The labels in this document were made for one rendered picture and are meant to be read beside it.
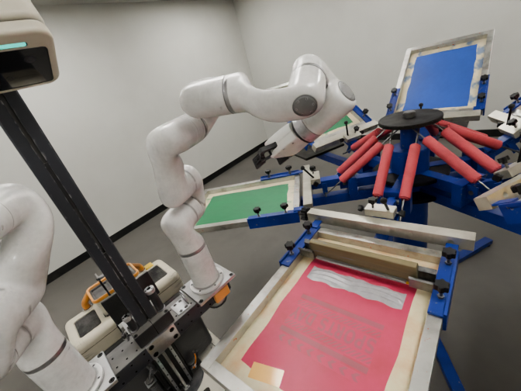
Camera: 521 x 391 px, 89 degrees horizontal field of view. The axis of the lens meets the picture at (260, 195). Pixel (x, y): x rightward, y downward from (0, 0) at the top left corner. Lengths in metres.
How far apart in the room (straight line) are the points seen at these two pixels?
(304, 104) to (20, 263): 0.62
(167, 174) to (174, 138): 0.13
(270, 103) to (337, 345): 0.75
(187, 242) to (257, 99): 0.51
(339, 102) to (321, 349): 0.73
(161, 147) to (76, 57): 3.84
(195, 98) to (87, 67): 3.90
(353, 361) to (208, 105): 0.81
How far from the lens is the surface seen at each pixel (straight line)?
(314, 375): 0.94
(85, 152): 4.32
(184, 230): 0.84
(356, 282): 1.12
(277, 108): 0.53
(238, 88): 0.59
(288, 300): 1.10
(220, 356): 1.02
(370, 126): 2.26
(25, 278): 0.71
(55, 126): 4.26
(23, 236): 0.69
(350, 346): 0.97
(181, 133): 0.69
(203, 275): 0.96
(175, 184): 0.78
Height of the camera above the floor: 1.78
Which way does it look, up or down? 26 degrees down
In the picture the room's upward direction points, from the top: 16 degrees counter-clockwise
